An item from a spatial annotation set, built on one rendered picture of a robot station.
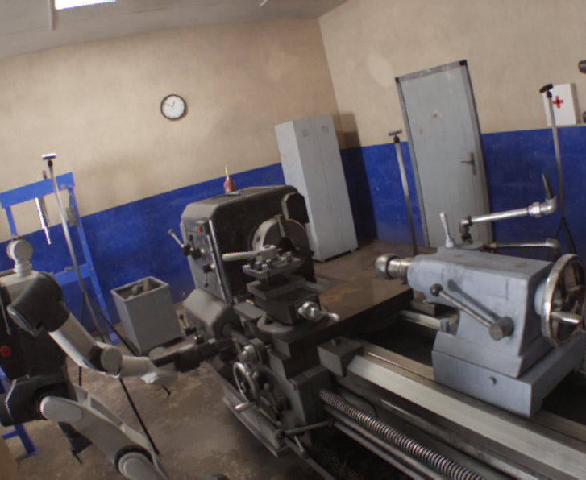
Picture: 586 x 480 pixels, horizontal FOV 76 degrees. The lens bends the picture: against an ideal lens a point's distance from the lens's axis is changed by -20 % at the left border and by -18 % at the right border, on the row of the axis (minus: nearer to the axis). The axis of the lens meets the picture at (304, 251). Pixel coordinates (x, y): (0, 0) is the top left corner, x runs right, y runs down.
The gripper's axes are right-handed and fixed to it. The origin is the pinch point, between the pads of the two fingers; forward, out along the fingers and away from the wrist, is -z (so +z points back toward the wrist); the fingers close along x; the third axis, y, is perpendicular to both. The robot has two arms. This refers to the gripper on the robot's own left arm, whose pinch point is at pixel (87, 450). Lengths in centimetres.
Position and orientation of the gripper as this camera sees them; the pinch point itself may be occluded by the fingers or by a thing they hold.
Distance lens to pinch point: 198.2
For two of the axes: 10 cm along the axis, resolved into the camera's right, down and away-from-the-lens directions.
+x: 6.0, -4.2, 6.8
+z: -2.5, -9.1, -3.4
